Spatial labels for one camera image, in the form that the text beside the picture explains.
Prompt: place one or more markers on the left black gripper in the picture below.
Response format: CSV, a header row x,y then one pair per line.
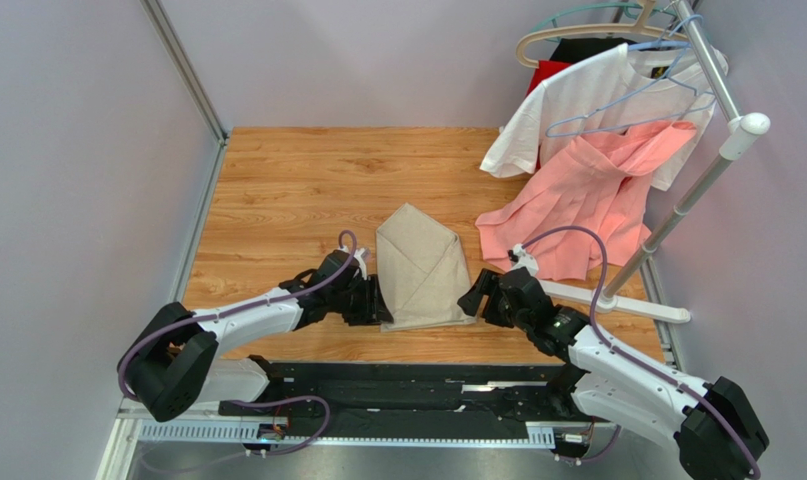
x,y
374,309

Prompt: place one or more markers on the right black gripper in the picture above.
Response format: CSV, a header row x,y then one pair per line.
x,y
490,301

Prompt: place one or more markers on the beige cloth napkin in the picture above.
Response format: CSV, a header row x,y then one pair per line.
x,y
422,271

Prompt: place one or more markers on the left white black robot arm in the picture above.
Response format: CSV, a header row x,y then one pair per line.
x,y
177,360

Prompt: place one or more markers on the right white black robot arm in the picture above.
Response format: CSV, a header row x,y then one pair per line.
x,y
711,427

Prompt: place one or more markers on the pink pleated garment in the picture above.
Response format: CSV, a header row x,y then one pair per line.
x,y
586,205

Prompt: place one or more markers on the red garment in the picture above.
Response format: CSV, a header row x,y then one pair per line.
x,y
545,70

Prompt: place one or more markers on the white t-shirt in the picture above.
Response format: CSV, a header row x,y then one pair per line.
x,y
522,144

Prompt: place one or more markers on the black garment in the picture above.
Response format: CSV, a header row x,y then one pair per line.
x,y
575,50

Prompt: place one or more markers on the beige wooden hanger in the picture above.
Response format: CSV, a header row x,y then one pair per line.
x,y
548,30

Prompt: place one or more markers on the green hanger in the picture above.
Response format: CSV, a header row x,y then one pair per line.
x,y
576,13

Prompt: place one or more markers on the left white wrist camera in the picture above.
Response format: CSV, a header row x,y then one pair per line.
x,y
360,255

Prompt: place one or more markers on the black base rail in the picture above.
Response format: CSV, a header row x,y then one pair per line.
x,y
415,401

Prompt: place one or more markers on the blue wire hanger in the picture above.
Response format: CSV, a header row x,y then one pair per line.
x,y
575,126

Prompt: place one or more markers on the aluminium frame post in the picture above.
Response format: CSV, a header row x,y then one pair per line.
x,y
166,31

